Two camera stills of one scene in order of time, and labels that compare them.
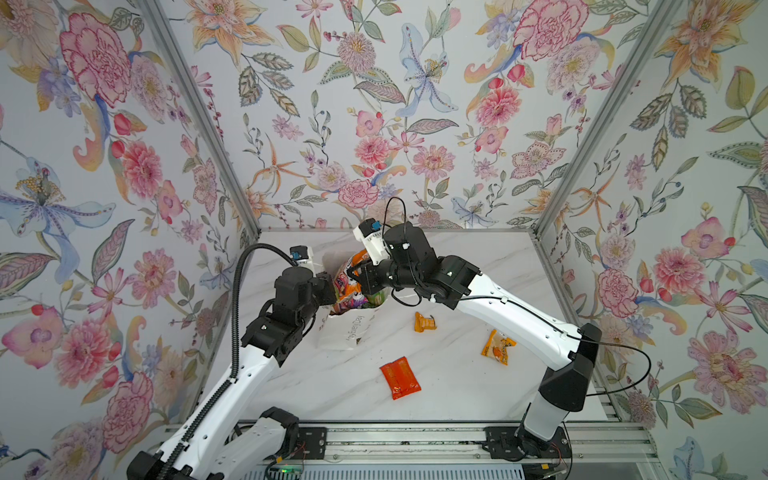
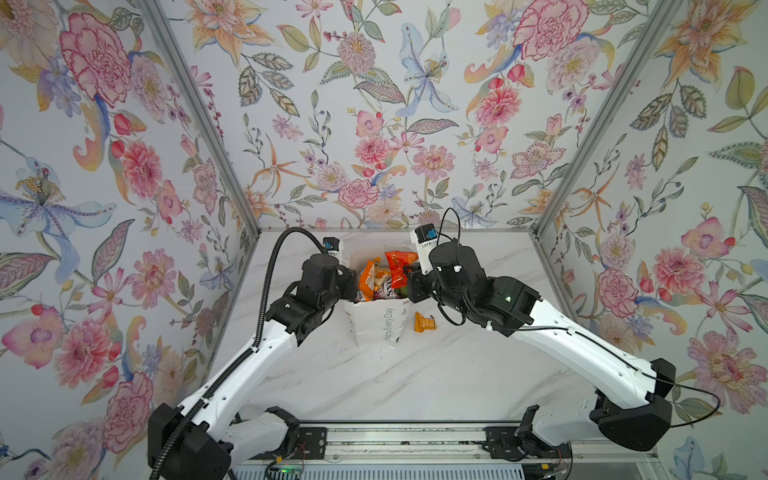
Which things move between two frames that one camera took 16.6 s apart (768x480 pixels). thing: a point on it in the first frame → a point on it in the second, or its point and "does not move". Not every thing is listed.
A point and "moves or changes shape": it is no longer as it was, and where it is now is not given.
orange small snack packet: [497, 346] moves or changes shape
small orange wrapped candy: [421, 323] does not move
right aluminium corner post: [662, 16] does not move
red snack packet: [400, 378] moves or changes shape
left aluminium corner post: [165, 31] does not move
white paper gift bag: [346, 330] → [377, 323]
